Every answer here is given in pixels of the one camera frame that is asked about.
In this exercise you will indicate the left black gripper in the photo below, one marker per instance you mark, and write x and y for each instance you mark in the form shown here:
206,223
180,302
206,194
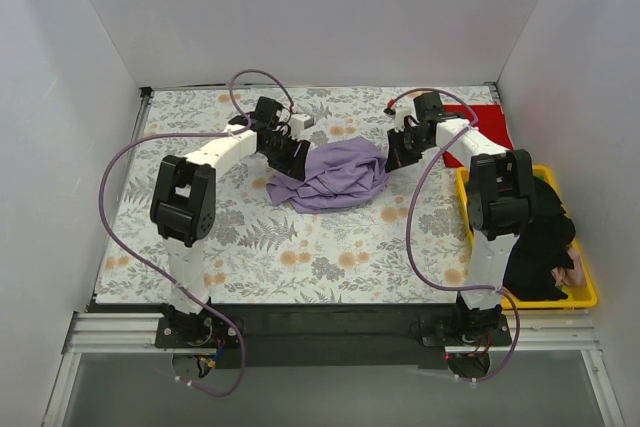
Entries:
282,148

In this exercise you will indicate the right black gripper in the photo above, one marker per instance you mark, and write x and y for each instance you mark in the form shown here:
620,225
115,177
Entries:
403,142

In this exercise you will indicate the lavender t shirt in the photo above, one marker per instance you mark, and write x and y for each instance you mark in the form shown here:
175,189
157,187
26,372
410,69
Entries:
339,175

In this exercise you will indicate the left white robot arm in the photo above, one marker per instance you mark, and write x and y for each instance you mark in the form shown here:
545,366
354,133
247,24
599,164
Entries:
183,206

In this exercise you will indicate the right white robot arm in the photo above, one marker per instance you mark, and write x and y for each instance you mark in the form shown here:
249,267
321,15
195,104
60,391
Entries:
500,195

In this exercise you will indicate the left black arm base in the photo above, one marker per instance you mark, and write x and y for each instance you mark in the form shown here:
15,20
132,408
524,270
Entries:
197,332

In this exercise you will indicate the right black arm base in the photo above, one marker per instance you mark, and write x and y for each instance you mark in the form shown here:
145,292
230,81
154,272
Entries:
450,327

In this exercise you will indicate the floral patterned table mat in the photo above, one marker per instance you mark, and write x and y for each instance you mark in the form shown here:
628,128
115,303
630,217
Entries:
408,245

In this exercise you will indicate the folded red t shirt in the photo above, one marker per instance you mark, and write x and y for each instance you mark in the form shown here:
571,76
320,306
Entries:
491,123

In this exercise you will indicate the black clothes pile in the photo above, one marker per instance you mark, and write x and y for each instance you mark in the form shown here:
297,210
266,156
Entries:
541,248

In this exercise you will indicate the pink garment in tray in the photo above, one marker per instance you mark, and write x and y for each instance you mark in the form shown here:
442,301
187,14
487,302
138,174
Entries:
571,277

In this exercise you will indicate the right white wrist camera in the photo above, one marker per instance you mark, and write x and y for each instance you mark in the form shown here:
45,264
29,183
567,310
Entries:
401,115

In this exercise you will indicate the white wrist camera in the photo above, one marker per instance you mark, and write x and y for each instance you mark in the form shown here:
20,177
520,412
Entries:
401,115
301,121

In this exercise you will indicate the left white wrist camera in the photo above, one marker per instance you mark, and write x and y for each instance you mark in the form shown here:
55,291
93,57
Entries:
301,121

